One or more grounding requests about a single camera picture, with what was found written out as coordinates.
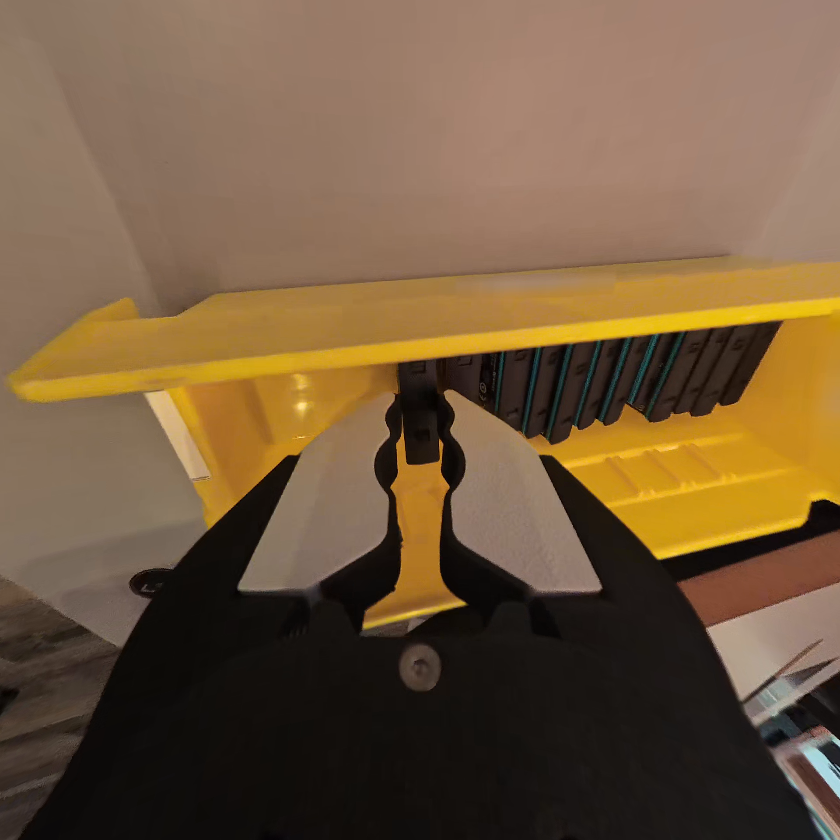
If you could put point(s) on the row of black batteries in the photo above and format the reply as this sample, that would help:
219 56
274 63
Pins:
590 387

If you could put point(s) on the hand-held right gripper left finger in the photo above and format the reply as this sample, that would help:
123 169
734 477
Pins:
315 518

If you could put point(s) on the yellow plastic bin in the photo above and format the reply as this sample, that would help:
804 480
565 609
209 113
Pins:
262 341

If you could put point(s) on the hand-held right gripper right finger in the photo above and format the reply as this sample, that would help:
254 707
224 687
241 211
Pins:
518 518

